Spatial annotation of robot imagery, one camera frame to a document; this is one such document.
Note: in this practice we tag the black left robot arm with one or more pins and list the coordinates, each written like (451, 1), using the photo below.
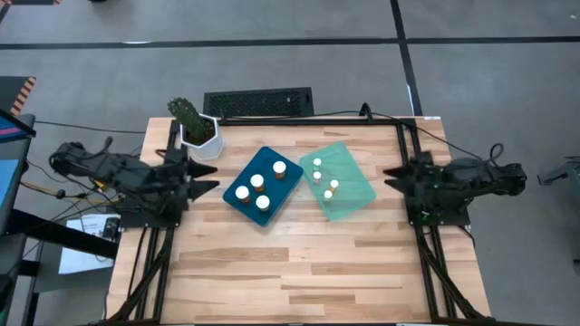
(113, 172)

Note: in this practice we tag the large white ball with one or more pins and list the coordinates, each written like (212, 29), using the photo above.
(262, 202)
(242, 192)

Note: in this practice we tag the small black handheld device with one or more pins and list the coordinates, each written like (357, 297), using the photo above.
(110, 227)

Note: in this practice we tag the white paper sheet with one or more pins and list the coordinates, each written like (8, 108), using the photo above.
(77, 262)

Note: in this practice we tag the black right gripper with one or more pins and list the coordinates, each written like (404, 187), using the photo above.
(426, 179)

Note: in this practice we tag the light blue flat panel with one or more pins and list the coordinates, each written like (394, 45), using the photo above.
(6, 179)

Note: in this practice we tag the green cactus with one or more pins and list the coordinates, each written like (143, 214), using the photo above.
(188, 115)

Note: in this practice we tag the monitor with blue pink display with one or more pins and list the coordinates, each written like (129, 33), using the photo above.
(11, 131)

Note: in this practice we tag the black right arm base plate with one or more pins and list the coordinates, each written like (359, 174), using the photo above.
(457, 220)

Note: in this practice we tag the translucent green plastic bin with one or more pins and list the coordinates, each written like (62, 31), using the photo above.
(349, 199)

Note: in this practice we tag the blue plastic bin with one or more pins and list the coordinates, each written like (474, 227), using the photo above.
(288, 185)

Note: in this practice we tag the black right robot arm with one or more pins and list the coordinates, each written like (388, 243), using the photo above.
(494, 176)

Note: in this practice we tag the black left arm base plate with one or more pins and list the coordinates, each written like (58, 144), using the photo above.
(136, 221)

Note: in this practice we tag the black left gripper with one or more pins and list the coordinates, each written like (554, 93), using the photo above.
(174, 176)

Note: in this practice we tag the dark grey desk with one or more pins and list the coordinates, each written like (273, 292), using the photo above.
(20, 149)

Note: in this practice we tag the black aluminium table frame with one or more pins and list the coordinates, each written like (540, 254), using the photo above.
(317, 121)

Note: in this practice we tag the small white-capped medicine bottle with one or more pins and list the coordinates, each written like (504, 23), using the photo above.
(316, 175)
(328, 195)
(317, 161)
(334, 184)

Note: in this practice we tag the dark mat with striped edge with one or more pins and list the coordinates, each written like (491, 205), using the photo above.
(31, 2)
(18, 93)

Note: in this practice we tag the grey chair base leg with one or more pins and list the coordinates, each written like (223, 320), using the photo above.
(562, 172)

